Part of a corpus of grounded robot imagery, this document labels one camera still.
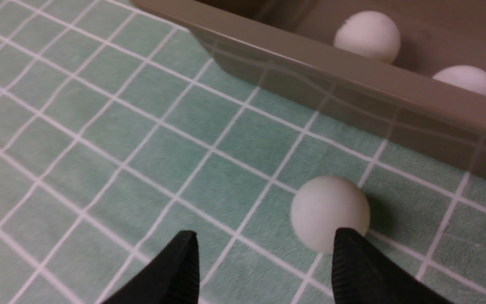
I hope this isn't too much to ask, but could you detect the green checkered table cloth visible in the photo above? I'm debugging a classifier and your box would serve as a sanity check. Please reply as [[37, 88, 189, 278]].
[[0, 0, 486, 304]]

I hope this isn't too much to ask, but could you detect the olive green plastic bin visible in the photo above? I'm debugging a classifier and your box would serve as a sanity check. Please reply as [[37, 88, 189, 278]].
[[132, 0, 486, 178]]

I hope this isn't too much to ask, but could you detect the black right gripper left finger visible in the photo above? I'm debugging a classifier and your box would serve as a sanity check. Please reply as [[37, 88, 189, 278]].
[[104, 230, 200, 304]]

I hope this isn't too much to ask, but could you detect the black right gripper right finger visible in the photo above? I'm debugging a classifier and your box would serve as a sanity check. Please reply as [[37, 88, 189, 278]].
[[332, 228, 451, 304]]

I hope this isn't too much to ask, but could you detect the white ping-pong ball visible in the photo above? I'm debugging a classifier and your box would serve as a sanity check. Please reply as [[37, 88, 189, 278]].
[[432, 65, 486, 96], [290, 176, 370, 255], [333, 11, 401, 64]]

